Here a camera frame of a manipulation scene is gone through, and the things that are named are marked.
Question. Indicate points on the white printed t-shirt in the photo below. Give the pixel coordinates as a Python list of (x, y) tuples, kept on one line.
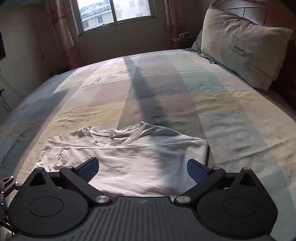
[(129, 162)]

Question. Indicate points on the checked curtain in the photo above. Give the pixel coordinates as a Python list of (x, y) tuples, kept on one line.
[(173, 23), (64, 32)]

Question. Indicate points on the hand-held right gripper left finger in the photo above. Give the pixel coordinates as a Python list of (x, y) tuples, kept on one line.
[(89, 169)]

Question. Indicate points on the wooden nightstand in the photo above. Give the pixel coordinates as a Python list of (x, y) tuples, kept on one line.
[(181, 44)]

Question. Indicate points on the window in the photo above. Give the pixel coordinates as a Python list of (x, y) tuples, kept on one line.
[(115, 11)]

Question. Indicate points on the black wall television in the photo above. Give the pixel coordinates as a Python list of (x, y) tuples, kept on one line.
[(1, 46)]

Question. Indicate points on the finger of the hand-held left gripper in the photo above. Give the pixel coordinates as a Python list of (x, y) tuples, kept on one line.
[(3, 206), (8, 184)]

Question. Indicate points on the small pale blue pillow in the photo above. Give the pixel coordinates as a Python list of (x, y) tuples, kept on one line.
[(195, 44)]

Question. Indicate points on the grey bundle on nightstand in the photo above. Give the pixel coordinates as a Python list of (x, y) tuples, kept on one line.
[(187, 34)]

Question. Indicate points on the bed with striped sheet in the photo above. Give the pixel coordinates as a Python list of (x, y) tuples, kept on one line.
[(208, 115)]

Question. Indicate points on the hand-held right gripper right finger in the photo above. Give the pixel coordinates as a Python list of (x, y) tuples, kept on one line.
[(196, 171)]

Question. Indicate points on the large printed pillow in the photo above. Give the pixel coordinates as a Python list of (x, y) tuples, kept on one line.
[(242, 48)]

